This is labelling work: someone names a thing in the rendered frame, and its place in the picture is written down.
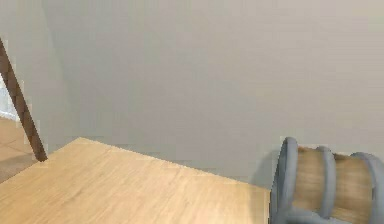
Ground brown wooden door frame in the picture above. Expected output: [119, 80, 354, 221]
[0, 37, 49, 163]

